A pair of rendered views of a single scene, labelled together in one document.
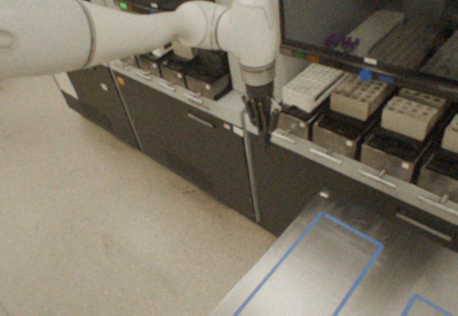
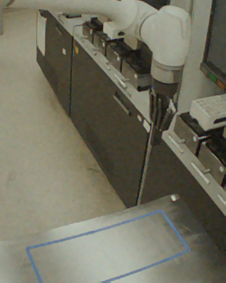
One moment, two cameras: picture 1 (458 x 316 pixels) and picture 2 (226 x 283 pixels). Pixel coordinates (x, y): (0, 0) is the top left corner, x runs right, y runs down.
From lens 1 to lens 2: 0.20 m
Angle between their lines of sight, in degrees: 10
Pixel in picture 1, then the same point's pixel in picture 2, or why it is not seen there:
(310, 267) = (122, 242)
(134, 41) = not seen: outside the picture
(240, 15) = (161, 18)
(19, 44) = not seen: outside the picture
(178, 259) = (56, 217)
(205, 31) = (133, 21)
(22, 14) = not seen: outside the picture
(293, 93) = (198, 108)
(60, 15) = not seen: outside the picture
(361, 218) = (187, 226)
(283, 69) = (200, 85)
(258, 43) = (169, 45)
